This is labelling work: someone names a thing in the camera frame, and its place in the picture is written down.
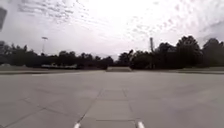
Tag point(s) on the robot's own part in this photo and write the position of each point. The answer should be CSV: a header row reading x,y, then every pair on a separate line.
x,y
141,125
77,125

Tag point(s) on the lamp pole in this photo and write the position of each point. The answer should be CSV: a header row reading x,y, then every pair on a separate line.
x,y
43,45

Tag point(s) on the row of trees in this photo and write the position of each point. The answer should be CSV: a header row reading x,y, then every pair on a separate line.
x,y
173,55

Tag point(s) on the grey paved plaza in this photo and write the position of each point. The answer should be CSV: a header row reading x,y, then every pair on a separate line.
x,y
110,100

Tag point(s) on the grey building with windows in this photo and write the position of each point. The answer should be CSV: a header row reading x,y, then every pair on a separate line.
x,y
2,16

